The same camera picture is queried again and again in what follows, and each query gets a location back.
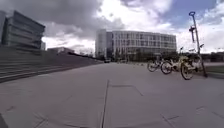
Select large pale curved building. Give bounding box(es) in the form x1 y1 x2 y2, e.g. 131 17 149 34
94 29 178 62

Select dark bicycle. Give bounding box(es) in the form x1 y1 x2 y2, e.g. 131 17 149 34
146 58 163 73

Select grey paved plaza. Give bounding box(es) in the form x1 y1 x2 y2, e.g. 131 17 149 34
0 62 224 128

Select low dark building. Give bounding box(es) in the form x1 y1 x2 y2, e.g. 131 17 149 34
46 46 76 55

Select white bicycle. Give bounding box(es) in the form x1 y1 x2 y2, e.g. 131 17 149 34
160 57 183 75

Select yellow bicycle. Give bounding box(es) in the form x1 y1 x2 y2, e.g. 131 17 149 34
179 53 203 81

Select wide grey stone steps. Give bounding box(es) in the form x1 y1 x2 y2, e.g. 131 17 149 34
0 46 103 84

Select tall lamp pole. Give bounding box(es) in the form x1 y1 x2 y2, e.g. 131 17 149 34
188 11 208 78

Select dark glass building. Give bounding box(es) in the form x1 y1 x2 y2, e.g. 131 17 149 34
0 9 46 52

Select grass strip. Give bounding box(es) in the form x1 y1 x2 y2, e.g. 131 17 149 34
203 64 224 76

